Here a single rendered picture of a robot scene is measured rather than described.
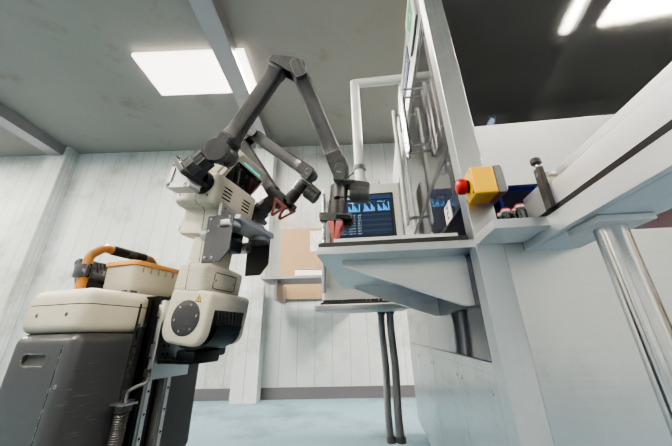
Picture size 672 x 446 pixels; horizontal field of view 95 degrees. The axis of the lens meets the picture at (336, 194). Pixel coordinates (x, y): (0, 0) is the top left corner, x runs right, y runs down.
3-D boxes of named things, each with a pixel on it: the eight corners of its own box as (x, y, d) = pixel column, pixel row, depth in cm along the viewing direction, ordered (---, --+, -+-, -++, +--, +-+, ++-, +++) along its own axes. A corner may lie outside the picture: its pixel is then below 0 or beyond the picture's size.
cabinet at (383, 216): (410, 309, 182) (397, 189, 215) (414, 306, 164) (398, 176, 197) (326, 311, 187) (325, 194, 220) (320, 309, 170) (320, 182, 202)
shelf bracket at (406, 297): (438, 316, 127) (433, 283, 132) (439, 315, 124) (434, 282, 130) (356, 318, 130) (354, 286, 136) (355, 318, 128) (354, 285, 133)
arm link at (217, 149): (281, 59, 114) (274, 42, 104) (312, 76, 112) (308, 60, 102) (213, 160, 109) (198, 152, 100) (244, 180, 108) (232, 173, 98)
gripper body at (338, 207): (352, 219, 92) (353, 196, 95) (318, 217, 93) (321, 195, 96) (353, 226, 97) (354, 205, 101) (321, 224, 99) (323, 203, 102)
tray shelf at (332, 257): (448, 285, 139) (448, 281, 140) (507, 245, 76) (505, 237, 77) (343, 289, 144) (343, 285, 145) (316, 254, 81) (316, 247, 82)
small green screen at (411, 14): (412, 56, 145) (407, 26, 154) (417, 14, 126) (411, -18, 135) (409, 57, 146) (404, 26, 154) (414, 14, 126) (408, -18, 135)
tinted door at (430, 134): (430, 196, 134) (413, 92, 159) (451, 139, 96) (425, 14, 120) (428, 196, 135) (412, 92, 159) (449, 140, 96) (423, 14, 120)
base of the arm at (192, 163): (196, 173, 111) (171, 157, 101) (213, 159, 112) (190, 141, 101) (205, 188, 107) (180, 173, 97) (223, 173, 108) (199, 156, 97)
